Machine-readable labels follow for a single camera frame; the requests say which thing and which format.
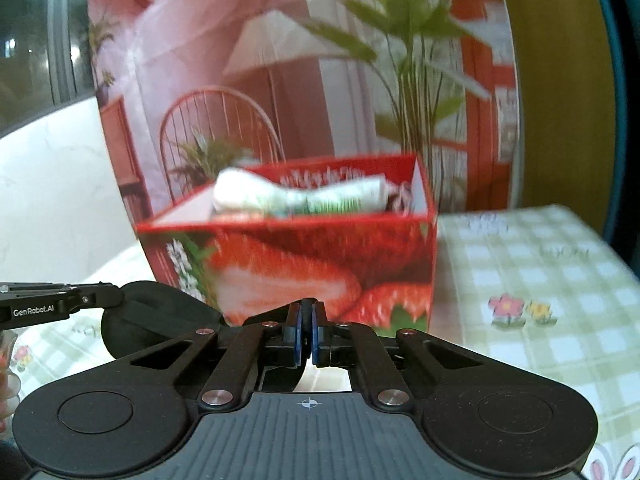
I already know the person's left hand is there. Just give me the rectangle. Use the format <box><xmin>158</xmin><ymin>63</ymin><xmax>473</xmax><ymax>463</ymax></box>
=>
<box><xmin>0</xmin><ymin>330</ymin><xmax>22</xmax><ymax>436</ymax></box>

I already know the blue curtain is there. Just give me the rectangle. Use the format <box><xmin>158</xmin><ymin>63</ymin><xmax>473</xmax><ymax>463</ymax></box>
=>
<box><xmin>598</xmin><ymin>0</ymin><xmax>627</xmax><ymax>245</ymax></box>

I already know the white green wrapped packet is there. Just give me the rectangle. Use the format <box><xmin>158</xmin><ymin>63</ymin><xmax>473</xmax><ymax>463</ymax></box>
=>
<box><xmin>290</xmin><ymin>176</ymin><xmax>390</xmax><ymax>214</ymax></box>

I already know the printed living room backdrop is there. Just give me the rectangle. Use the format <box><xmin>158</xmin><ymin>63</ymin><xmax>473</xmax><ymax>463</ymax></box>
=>
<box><xmin>88</xmin><ymin>0</ymin><xmax>520</xmax><ymax>223</ymax></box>

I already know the dark window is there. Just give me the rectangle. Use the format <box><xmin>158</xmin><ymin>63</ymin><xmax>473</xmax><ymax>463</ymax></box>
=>
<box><xmin>0</xmin><ymin>0</ymin><xmax>94</xmax><ymax>136</ymax></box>

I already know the green checkered tablecloth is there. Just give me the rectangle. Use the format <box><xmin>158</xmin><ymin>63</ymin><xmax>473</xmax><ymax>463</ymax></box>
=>
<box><xmin>13</xmin><ymin>206</ymin><xmax>639</xmax><ymax>479</ymax></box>

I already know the red strawberry cardboard box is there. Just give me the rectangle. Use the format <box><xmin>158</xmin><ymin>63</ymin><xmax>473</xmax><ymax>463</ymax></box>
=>
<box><xmin>136</xmin><ymin>154</ymin><xmax>437</xmax><ymax>335</ymax></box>

